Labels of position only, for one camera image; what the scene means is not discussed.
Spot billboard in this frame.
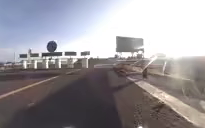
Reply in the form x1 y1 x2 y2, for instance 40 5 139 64
115 35 145 60

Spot toll plaza building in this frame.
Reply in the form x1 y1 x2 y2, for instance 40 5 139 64
18 49 91 70

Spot slanted pale pole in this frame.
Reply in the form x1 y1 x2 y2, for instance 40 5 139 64
161 59 168 75
141 54 158 80

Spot round blue sign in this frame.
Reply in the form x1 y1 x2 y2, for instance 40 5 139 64
45 40 59 54

